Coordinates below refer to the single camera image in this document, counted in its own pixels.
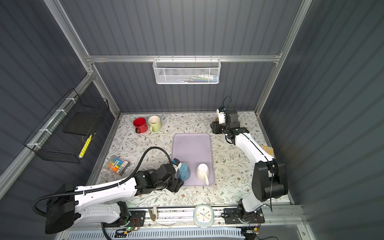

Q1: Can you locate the yellow calculator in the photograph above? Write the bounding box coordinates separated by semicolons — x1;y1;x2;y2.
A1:
260;145;275;158

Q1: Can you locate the white mug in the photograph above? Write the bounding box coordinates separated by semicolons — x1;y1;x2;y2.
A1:
196;164;210;186

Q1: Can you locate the white wire basket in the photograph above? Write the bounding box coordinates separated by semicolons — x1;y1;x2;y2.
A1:
153;59;222;85

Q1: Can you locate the blue mug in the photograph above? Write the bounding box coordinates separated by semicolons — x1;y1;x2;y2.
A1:
176;163;191;182

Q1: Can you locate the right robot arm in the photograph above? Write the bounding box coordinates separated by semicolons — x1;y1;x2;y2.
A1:
210;96;289;220

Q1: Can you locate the colourful marker pack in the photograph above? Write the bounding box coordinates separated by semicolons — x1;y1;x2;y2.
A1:
106;155;131;175

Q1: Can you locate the black wire basket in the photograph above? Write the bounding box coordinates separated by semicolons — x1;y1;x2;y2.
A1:
24;91;110;164

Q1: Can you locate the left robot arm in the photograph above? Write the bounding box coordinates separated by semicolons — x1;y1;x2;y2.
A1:
32;155;184;234

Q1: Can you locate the light green mug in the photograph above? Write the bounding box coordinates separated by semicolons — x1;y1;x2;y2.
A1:
148;116;161;132

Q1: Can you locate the yellow marker in basket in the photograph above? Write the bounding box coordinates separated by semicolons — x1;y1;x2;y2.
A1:
79;135;93;159

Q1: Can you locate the lavender plastic tray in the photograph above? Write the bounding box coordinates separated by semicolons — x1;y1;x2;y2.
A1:
172;133;215;187

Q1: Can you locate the mint alarm clock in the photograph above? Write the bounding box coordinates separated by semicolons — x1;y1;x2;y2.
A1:
193;205;215;228

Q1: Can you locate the red mug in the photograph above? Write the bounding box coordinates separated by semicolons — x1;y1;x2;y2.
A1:
133;118;148;134

